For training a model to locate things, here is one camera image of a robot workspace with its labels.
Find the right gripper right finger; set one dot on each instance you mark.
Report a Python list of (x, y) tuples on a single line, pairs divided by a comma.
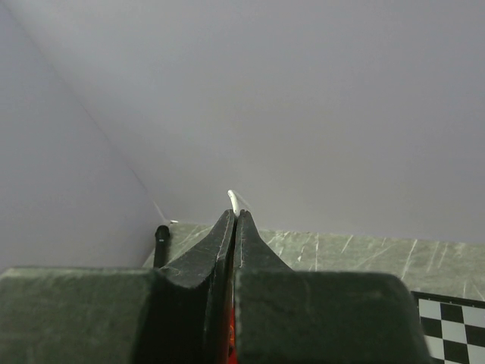
[(288, 316)]

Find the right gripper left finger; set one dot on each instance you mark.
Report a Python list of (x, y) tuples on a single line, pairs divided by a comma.
[(179, 313)]

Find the red three-compartment tray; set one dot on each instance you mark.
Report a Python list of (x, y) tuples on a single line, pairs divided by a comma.
[(228, 347)]

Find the black orange-tipped marker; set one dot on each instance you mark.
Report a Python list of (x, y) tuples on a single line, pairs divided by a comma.
[(162, 246)]

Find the black white chessboard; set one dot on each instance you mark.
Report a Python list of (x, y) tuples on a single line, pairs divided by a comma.
[(453, 328)]

